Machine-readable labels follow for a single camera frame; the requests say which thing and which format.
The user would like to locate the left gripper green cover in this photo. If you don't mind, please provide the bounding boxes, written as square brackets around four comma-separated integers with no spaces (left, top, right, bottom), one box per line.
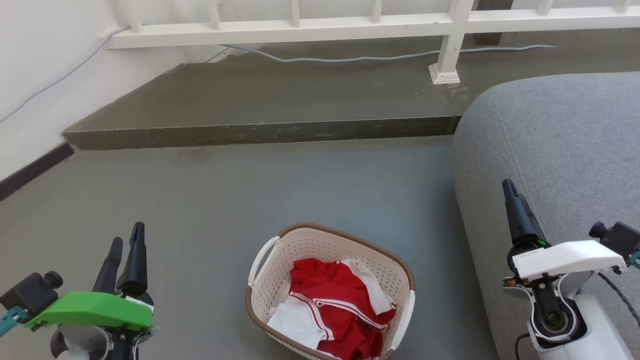
[25,222,154,332]

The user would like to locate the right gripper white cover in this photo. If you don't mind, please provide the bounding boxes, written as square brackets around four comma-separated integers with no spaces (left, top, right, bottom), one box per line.
[502,178,627,287]

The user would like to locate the cream laundry basket brown rim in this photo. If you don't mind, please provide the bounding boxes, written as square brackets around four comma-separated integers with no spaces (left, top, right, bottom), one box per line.
[244,222,416,360]

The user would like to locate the red and white clothes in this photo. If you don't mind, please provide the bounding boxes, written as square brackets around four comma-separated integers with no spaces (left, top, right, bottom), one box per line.
[267,257,397,360]

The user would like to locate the grey fabric sofa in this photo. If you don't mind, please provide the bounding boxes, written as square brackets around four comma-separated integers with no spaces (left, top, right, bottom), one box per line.
[452,72,640,360]

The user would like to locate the dark baseboard strip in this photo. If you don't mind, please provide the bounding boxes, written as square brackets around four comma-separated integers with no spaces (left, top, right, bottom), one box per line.
[0,142,75,202]

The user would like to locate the white railing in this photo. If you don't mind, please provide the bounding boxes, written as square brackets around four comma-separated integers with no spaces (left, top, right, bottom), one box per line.
[104,0,640,85]

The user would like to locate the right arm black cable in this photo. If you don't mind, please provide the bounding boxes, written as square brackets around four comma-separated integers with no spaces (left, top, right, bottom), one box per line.
[597,250,640,329]

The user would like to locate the grey wall cable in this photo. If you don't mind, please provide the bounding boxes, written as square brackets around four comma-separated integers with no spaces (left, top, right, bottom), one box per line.
[0,26,132,125]

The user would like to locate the grey floor cable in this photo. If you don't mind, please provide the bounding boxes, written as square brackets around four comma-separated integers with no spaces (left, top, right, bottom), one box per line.
[220,43,557,64]

